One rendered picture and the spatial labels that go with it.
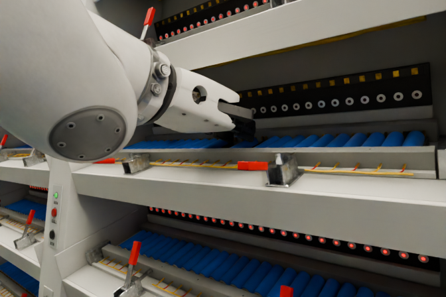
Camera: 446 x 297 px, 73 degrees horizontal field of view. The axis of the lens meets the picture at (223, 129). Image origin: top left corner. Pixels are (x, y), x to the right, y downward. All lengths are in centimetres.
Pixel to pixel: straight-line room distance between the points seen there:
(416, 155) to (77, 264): 61
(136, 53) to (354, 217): 24
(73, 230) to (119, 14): 47
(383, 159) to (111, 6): 63
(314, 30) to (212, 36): 14
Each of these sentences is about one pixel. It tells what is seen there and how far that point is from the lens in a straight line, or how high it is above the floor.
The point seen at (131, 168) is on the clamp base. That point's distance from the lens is 50.
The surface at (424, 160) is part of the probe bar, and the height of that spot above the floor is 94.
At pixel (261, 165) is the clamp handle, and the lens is 29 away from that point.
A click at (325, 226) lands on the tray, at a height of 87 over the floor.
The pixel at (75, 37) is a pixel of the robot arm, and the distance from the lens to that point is 18.
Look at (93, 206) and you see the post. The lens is 70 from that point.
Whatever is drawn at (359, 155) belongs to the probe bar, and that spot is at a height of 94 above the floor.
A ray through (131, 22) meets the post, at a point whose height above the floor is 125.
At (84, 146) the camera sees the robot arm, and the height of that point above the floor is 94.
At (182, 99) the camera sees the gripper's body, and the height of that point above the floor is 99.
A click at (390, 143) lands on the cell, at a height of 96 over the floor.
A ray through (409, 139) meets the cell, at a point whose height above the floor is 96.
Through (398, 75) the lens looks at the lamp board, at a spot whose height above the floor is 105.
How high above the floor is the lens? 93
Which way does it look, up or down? 6 degrees up
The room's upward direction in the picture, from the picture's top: 2 degrees clockwise
